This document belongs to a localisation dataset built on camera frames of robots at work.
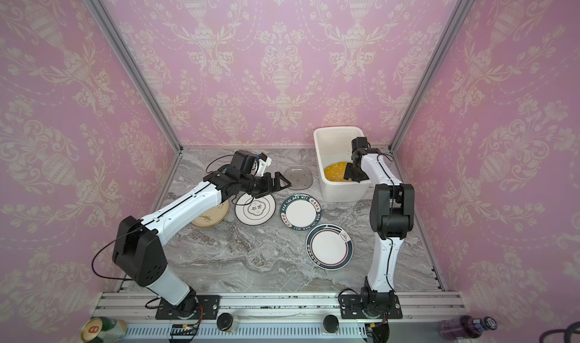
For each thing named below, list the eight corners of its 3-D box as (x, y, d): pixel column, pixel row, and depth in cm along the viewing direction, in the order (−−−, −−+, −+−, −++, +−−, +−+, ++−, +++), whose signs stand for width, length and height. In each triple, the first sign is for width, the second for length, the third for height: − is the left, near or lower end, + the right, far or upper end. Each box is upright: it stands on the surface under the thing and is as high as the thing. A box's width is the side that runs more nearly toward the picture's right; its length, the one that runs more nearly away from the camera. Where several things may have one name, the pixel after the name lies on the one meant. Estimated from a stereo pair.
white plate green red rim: (306, 270, 84) (307, 268, 82) (305, 226, 95) (305, 224, 93) (355, 270, 84) (357, 268, 82) (348, 226, 95) (349, 223, 93)
